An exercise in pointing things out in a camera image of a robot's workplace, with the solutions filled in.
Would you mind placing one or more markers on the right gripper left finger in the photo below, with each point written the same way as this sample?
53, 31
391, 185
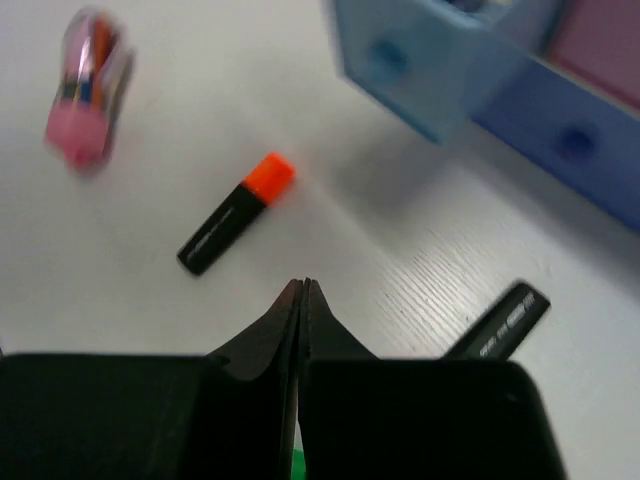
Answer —
229, 414

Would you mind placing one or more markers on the pink cap pencil tube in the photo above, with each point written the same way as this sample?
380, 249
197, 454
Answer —
96, 64

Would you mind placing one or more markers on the pink small drawer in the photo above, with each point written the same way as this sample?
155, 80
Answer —
597, 44

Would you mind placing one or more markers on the light blue small drawer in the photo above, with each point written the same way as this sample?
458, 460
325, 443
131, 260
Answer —
436, 64

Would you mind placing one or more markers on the blue wide drawer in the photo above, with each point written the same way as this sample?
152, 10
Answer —
573, 132

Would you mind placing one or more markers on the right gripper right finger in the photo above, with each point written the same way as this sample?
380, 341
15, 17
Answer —
425, 415

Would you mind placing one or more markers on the orange cap highlighter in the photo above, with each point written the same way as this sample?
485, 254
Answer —
249, 199

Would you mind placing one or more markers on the green cap highlighter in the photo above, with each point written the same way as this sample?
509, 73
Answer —
500, 325

